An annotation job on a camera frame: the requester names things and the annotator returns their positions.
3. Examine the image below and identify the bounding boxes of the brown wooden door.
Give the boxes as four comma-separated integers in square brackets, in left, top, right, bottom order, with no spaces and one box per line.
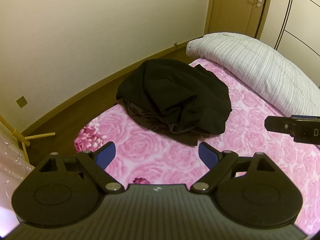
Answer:
[204,0,271,39]

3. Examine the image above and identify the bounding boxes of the white striped duvet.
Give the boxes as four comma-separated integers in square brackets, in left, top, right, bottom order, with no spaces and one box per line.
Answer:
[186,33,319,116]

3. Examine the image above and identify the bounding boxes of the wall socket plate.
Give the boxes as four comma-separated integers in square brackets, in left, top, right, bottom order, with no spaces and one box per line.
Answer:
[16,96,28,108]

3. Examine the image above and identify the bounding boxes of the pink rose bedsheet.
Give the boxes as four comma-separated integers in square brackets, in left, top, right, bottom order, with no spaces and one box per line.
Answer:
[74,59,319,234]

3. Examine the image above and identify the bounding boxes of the black zip jacket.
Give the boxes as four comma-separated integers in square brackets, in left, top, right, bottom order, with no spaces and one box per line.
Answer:
[116,59,232,146]

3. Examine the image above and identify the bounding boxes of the white wardrobe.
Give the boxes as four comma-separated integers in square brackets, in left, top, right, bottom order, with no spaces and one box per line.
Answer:
[260,0,320,55]

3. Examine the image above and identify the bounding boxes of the yellow wooden rack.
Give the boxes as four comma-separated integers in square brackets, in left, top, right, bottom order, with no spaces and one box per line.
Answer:
[0,115,56,163]

